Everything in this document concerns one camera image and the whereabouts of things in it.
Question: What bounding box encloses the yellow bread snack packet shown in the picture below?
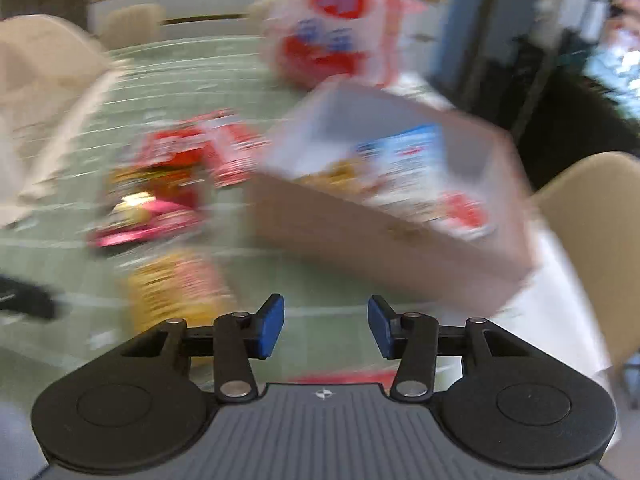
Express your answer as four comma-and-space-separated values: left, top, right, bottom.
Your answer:
122, 248, 238, 334

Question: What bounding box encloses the red round spoon-shaped snack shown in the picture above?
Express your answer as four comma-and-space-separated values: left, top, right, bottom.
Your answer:
432, 192, 495, 240

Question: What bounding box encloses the dark red foil snack packet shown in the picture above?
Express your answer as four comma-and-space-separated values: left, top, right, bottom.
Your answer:
88, 178, 205, 250

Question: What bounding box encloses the blue snack packet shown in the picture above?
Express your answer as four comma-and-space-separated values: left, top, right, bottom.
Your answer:
354, 124, 446, 210

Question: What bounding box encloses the red white striped snack packet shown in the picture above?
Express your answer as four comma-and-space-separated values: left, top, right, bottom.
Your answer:
132, 110, 269, 188

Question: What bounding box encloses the beige cereal bar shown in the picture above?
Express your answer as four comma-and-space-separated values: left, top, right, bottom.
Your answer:
294, 157, 381, 202

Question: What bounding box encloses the pink open cardboard box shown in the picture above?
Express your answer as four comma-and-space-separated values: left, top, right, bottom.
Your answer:
247, 78, 536, 316

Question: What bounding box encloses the beige chair right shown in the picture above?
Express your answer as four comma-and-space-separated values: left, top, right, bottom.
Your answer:
534, 152, 639, 370

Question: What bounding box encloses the beige chair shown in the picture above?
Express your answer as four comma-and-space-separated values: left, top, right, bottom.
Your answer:
98, 3, 166, 50
534, 152, 639, 370

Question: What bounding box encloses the white cartoon paper bag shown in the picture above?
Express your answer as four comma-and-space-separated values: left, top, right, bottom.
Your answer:
1, 14, 122, 228

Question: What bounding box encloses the beige chair far left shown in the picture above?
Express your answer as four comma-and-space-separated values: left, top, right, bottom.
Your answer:
98, 3, 166, 50

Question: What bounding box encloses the red white rabbit bag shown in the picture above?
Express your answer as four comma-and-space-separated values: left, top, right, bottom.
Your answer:
260, 0, 426, 88

